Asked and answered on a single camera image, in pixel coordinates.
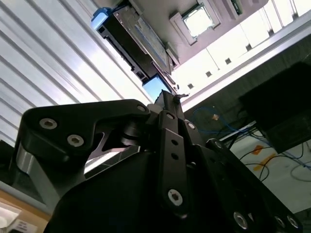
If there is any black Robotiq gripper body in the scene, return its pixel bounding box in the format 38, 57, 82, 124
45, 150, 234, 233

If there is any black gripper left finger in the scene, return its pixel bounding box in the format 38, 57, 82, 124
11, 89, 192, 218

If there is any hard disk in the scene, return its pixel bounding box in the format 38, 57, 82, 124
91, 0, 182, 104

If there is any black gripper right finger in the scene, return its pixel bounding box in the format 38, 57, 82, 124
173, 94, 305, 233

